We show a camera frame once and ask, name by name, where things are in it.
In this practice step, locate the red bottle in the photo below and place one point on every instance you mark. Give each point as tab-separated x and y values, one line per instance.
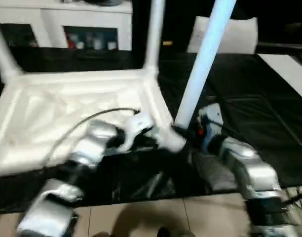
70	42

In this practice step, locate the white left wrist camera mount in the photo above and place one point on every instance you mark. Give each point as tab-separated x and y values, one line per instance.
138	123

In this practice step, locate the white flat board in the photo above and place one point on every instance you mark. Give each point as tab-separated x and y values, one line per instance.
289	71

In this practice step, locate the small gold label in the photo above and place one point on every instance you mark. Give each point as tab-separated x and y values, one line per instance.
167	42

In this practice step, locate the small white jar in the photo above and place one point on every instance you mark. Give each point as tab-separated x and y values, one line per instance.
80	45
111	45

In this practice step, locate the white cabinet with glass doors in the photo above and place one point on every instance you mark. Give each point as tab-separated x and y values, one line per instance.
49	17

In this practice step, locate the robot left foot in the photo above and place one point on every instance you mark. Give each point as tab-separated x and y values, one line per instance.
102	234

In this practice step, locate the black padded work mat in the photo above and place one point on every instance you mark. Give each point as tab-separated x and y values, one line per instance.
252	98

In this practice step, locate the grey black helmet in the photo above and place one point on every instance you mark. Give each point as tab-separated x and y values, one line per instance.
101	2

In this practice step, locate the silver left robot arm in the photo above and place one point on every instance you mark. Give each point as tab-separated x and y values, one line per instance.
91	145

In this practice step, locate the black metal bar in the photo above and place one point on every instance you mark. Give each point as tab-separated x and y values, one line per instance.
296	197

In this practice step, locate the white jar with blue print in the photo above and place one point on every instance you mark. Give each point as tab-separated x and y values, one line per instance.
97	44

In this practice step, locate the white plastic table leg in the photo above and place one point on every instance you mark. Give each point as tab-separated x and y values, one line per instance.
205	56
154	37
3	49

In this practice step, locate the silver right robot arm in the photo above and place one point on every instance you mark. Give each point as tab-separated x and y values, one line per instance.
254	170

